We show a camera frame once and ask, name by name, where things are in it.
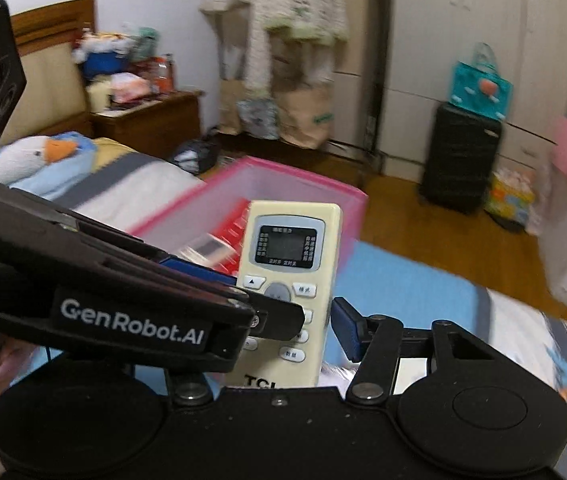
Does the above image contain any cream TCL remote control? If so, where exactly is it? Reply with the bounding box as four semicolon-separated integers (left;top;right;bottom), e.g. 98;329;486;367
225;200;342;388

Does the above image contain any white grey-screen remote control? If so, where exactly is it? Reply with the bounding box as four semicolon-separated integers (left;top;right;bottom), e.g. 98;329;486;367
174;233;238;275

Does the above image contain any striped bed blanket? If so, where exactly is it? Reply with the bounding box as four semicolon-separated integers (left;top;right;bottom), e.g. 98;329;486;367
0;136;567;480

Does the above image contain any goose plush toy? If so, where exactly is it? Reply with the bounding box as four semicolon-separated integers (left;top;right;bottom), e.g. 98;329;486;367
0;131;98;200

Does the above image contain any pink storage box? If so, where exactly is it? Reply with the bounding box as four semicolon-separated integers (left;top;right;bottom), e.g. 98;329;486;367
131;157;368;268

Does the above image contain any wooden headboard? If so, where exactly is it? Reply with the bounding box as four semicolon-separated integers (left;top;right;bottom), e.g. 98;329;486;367
0;0;97;146

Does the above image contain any red paper bag with glasses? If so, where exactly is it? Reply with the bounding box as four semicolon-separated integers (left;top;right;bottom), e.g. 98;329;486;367
207;198;251;278

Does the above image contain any wooden nightstand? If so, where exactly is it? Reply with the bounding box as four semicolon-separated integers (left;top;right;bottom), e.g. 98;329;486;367
91;90;203;159

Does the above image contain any colourful tissue pack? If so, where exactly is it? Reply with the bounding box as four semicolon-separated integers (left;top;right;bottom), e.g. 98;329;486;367
484;167;535;233

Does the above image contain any black bag on floor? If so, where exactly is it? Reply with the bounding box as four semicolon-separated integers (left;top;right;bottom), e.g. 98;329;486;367
169;139;220;176

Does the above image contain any black suitcase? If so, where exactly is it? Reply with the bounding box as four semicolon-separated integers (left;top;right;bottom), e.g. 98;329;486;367
419;103;503;214

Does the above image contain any brown paper bag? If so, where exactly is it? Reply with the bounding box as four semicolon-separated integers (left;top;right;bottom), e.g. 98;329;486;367
272;80;334;150

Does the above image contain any patterned plastic bag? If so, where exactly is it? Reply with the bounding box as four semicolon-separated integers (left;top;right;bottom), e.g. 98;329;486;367
236;98;279;140

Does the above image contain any teal handbag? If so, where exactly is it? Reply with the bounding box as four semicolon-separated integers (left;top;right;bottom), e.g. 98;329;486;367
449;42;512;122

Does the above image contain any cream knitted cardigan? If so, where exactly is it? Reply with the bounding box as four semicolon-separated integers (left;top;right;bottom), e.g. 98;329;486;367
252;0;349;47

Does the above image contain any white wardrobe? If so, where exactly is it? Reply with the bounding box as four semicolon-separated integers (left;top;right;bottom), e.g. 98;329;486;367
330;0;567;181

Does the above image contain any black clothes rack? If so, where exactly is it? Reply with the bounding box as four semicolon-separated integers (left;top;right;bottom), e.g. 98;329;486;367
364;0;392;168

